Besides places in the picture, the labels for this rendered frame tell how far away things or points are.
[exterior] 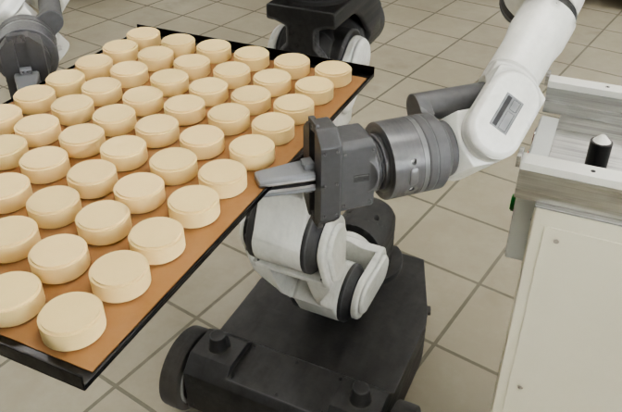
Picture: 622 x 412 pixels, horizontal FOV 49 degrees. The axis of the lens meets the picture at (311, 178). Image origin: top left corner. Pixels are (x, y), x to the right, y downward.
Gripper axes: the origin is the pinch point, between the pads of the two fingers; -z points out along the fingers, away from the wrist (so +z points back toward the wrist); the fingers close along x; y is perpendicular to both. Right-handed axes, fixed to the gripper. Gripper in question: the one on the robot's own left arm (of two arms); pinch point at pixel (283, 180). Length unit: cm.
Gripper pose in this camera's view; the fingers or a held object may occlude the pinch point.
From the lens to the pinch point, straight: 73.3
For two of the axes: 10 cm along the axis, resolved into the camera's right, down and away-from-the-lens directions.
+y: 3.4, 5.1, -7.9
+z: 9.4, -1.9, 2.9
